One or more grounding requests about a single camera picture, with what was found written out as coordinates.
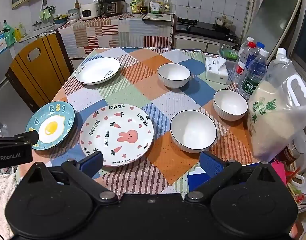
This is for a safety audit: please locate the grey metal panel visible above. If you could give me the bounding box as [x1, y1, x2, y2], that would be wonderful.
[240, 0, 302, 63]

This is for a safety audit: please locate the beige wall pipe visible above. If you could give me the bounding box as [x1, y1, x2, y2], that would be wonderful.
[248, 0, 259, 40]

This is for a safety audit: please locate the white ribbed bowl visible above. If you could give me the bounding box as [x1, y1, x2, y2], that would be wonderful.
[213, 89, 248, 121]
[157, 63, 191, 89]
[170, 110, 217, 153]

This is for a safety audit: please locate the grey refrigerator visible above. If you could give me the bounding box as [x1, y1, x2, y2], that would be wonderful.
[0, 29, 17, 90]

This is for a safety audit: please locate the green plastic bag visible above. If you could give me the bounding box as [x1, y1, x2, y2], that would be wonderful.
[4, 21, 17, 46]

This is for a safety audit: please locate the stack of kitchen bowls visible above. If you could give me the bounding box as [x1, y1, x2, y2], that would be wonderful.
[67, 8, 81, 20]

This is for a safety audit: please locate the green label water bottle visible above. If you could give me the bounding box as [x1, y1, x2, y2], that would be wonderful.
[237, 49, 269, 100]

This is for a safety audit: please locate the white rice cooker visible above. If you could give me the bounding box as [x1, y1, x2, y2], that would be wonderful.
[80, 2, 101, 20]

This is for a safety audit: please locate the white tissue pack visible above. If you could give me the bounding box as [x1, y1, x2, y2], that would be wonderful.
[205, 56, 229, 85]

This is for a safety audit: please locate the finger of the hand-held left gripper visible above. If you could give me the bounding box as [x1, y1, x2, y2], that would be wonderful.
[0, 131, 40, 147]

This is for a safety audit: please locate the black gas stove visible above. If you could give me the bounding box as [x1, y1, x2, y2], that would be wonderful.
[175, 17, 238, 43]

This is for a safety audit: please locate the black pressure cooker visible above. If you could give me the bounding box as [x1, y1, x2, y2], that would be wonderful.
[103, 0, 124, 17]

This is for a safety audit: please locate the blue box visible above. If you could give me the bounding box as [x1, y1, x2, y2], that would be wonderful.
[187, 167, 209, 192]

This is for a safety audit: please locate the cooking pot with lid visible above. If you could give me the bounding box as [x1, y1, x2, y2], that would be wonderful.
[215, 15, 233, 28]

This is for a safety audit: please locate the blue basin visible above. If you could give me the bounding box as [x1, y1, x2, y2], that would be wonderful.
[53, 15, 68, 25]

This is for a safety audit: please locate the striped patchwork counter cloth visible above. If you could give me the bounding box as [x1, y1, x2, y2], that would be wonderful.
[58, 12, 177, 58]

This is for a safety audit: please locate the white cap water bottle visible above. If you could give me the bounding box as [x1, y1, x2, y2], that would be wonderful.
[239, 36, 255, 55]

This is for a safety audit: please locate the wooden chair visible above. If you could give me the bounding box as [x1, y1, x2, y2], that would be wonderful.
[5, 33, 74, 113]

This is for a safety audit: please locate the blue fried egg plate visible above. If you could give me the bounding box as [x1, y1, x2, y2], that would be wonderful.
[25, 101, 76, 151]

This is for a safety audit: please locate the white black-rimmed plate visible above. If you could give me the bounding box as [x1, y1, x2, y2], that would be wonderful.
[75, 57, 121, 85]

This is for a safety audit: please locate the blue label water bottle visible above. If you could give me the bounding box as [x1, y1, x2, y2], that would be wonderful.
[245, 42, 265, 68]

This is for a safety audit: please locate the yellow food packet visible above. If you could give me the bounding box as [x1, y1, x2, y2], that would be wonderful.
[130, 0, 143, 14]

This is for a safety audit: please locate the pink plastic tag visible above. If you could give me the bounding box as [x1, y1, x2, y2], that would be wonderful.
[271, 161, 287, 185]

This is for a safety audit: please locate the red label water bottle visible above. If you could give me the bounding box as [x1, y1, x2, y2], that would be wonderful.
[233, 42, 256, 83]

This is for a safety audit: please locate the green plastic basket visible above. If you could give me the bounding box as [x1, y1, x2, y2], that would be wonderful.
[219, 42, 240, 61]

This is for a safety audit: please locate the yellow detergent bottle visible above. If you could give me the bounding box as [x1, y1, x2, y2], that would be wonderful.
[15, 26, 27, 41]

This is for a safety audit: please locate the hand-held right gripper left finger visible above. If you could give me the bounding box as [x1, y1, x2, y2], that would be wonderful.
[25, 151, 119, 205]

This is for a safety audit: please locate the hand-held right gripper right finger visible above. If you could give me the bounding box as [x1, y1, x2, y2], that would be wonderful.
[184, 151, 280, 204]

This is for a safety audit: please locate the brown jar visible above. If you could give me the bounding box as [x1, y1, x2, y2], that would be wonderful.
[281, 140, 304, 166]

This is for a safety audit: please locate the cutting board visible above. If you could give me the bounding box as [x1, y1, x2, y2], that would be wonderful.
[142, 13, 171, 22]

